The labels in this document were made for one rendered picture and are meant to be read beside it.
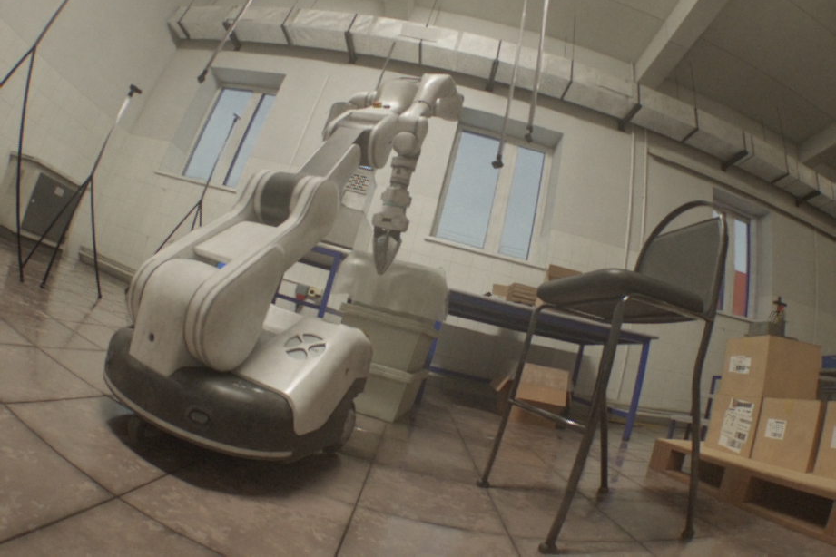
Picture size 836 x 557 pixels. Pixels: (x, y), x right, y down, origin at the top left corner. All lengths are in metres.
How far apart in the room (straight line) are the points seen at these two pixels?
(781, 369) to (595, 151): 3.59
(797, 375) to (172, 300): 2.13
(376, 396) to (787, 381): 1.78
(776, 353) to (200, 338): 1.91
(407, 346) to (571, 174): 3.29
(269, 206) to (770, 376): 1.88
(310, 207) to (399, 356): 0.95
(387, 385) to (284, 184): 1.03
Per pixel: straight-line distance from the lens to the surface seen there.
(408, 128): 1.17
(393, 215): 1.11
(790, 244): 6.67
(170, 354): 0.78
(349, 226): 2.36
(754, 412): 1.84
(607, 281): 0.88
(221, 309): 0.75
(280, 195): 1.02
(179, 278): 0.80
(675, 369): 4.83
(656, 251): 1.41
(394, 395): 1.74
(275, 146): 4.69
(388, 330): 1.74
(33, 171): 4.39
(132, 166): 5.69
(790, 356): 1.95
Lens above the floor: 0.37
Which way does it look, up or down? 14 degrees up
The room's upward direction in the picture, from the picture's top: 15 degrees clockwise
